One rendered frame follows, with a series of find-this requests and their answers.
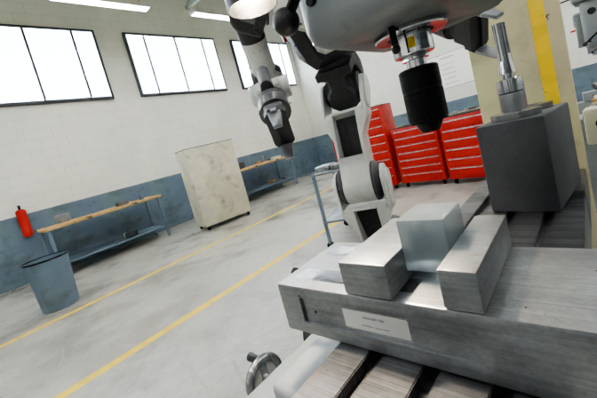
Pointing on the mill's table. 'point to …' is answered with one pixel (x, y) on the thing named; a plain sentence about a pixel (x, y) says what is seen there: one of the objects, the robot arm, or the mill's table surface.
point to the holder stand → (530, 158)
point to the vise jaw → (377, 265)
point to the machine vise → (469, 312)
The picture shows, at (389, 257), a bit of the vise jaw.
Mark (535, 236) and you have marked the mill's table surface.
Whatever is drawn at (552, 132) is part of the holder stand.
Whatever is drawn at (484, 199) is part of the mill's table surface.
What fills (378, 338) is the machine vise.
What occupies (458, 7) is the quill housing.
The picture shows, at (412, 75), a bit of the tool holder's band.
